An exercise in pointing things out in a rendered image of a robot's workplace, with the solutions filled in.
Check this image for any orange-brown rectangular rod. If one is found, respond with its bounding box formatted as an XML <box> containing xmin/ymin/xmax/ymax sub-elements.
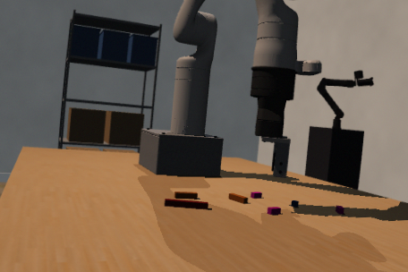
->
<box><xmin>228</xmin><ymin>193</ymin><xmax>248</xmax><ymax>204</ymax></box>

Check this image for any red rod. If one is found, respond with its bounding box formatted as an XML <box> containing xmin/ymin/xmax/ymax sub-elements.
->
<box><xmin>165</xmin><ymin>199</ymin><xmax>208</xmax><ymax>209</ymax></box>

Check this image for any small magenta block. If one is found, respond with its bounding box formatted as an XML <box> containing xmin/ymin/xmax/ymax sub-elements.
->
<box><xmin>336</xmin><ymin>206</ymin><xmax>344</xmax><ymax>214</ymax></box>
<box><xmin>268</xmin><ymin>207</ymin><xmax>281</xmax><ymax>215</ymax></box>
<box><xmin>251</xmin><ymin>191</ymin><xmax>262</xmax><ymax>199</ymax></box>

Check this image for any small blue block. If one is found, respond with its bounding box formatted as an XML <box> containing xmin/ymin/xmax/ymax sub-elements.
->
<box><xmin>291</xmin><ymin>200</ymin><xmax>299</xmax><ymax>207</ymax></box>

